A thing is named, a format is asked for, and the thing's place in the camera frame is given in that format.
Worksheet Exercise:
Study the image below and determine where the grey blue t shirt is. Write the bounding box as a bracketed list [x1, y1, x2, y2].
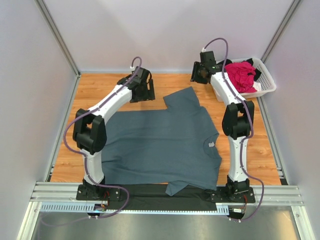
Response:
[101, 87, 222, 196]

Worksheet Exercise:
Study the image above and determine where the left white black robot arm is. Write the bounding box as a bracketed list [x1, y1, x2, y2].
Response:
[72, 67, 155, 201]

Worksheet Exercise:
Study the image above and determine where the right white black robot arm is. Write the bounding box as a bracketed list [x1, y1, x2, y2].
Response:
[191, 49, 255, 202]

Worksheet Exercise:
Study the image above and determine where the magenta t shirt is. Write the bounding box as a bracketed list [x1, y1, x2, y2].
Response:
[225, 61, 256, 93]

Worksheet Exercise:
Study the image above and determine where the black garment in basket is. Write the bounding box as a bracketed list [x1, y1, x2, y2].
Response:
[246, 58, 262, 82]

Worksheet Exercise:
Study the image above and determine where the white garment in basket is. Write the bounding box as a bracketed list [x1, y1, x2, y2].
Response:
[252, 81, 262, 92]

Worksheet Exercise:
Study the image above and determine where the white plastic laundry basket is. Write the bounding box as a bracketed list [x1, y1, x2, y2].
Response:
[209, 58, 276, 106]

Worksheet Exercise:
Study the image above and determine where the rear aluminium table rail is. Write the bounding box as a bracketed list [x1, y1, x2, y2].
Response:
[80, 68, 192, 75]

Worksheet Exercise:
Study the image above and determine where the right aluminium frame post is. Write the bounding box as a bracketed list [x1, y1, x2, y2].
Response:
[261, 0, 303, 63]

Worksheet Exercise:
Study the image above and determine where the aluminium frame post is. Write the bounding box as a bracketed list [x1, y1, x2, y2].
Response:
[35, 0, 81, 77]
[261, 0, 303, 63]

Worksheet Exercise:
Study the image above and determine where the left aluminium frame post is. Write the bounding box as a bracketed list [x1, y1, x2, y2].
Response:
[35, 0, 81, 77]

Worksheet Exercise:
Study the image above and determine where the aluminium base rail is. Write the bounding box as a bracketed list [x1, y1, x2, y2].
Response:
[30, 182, 304, 206]

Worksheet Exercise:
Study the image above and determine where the grey slotted cable duct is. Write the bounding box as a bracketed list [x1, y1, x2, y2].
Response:
[39, 202, 230, 215]

